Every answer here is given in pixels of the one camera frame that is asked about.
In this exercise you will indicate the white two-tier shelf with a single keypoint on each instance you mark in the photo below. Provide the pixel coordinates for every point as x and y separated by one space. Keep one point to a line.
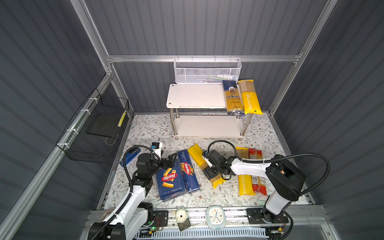
206 97

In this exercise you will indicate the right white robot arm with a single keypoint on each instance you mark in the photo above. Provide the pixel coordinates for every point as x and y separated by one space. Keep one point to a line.
286 178

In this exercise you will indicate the blue stapler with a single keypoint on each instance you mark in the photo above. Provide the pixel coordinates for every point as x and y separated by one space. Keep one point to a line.
131 155

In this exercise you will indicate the aluminium mounting rail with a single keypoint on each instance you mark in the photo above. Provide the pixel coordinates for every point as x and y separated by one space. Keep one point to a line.
243 223

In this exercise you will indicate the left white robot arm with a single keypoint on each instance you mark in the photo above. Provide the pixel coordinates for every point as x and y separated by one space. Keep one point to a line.
132 213

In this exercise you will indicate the black wire mesh basket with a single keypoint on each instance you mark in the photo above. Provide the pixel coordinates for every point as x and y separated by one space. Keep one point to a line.
94 136

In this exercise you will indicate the yellow green marker pen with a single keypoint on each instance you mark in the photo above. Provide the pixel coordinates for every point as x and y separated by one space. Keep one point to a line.
122 119

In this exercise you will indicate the red spaghetti bag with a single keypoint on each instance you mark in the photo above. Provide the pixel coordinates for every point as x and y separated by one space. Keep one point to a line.
259 183

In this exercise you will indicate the yellow clear spaghetti bag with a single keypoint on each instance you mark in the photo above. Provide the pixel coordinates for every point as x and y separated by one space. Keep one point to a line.
197 154

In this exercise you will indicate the blue Barilla spaghetti box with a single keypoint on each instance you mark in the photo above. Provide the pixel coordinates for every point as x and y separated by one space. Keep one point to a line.
188 171

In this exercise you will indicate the blue Ankara spaghetti bag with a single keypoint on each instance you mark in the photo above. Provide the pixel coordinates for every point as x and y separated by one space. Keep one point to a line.
233 99

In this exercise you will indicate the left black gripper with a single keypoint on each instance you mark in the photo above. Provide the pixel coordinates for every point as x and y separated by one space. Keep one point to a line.
169 164

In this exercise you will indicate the blue Barilla rigatoni box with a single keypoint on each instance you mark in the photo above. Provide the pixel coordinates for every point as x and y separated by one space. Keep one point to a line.
171 182

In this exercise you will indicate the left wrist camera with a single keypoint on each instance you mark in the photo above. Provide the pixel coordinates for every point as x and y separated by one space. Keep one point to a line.
157 148

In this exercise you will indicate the white analog clock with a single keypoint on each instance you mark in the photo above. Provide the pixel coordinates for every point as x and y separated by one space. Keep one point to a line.
215 217

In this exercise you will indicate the white wire mesh basket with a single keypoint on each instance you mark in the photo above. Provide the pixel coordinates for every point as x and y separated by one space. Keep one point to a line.
213 71

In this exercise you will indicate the yellow Pastatime spaghetti bag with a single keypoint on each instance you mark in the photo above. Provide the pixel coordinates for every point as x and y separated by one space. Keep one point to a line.
249 97

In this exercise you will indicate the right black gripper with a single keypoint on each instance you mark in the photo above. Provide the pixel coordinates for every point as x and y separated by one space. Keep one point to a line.
208 172

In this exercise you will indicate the tape roll dispenser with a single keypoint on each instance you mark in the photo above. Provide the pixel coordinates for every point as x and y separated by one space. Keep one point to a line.
182 219

